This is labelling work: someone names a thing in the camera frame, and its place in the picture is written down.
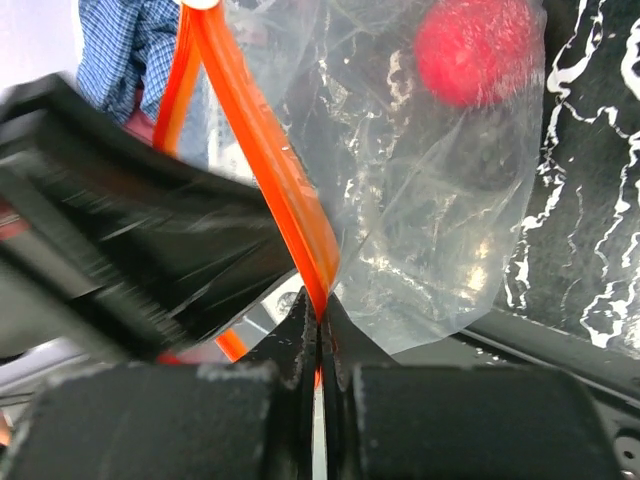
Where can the blue checkered cloth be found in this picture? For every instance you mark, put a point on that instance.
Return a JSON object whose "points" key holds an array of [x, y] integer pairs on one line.
{"points": [[126, 45]]}

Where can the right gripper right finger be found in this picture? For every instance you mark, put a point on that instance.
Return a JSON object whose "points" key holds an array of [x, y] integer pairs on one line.
{"points": [[388, 421]]}

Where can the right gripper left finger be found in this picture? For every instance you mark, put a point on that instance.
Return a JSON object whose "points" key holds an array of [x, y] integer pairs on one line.
{"points": [[249, 420]]}

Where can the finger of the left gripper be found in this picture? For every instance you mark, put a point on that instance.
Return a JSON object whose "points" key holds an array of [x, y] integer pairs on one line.
{"points": [[152, 253]]}

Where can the clear zip top bag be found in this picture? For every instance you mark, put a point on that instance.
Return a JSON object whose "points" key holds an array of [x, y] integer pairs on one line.
{"points": [[404, 207]]}

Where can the dark red cloth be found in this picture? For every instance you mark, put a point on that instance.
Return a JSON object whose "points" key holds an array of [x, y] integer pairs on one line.
{"points": [[139, 124]]}

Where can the fake red fruit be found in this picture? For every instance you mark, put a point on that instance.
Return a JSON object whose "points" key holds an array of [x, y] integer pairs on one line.
{"points": [[476, 53]]}

